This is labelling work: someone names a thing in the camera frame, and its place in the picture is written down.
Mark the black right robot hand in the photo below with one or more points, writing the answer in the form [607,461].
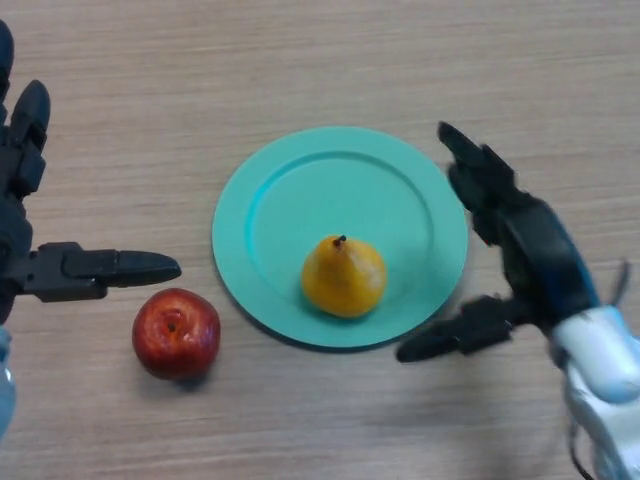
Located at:
[540,260]

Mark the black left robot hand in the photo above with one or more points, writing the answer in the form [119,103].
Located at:
[12,225]

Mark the yellow pear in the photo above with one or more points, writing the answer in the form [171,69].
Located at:
[345,282]

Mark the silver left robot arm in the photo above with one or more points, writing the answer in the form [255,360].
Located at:
[5,390]

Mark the green round plate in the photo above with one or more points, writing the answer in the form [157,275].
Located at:
[340,195]

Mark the red apple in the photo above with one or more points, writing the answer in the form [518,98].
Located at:
[175,340]

